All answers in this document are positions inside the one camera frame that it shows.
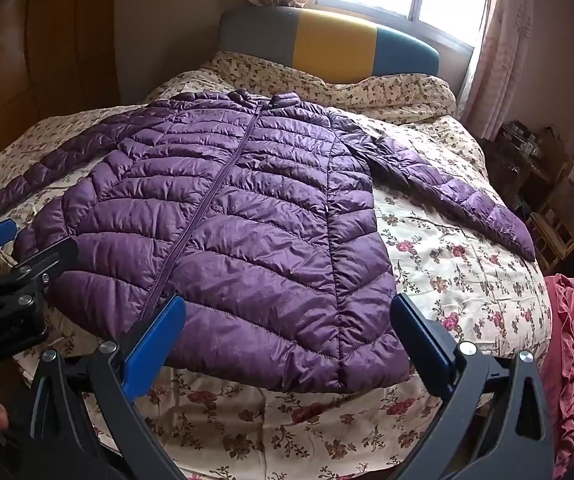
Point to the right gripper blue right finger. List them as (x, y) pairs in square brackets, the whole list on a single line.
[(493, 422)]

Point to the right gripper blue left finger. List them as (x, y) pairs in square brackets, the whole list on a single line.
[(84, 421)]

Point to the purple quilted down jacket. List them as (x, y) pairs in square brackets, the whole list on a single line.
[(259, 213)]

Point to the floral duvet on bed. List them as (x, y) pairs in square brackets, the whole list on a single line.
[(215, 429)]

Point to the brown wooden wardrobe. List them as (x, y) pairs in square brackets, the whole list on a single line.
[(56, 58)]

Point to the cluttered wooden side table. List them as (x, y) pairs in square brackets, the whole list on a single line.
[(534, 174)]

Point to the grey yellow teal headboard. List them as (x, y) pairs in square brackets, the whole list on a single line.
[(335, 47)]

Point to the right pink curtain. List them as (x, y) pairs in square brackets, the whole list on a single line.
[(496, 66)]

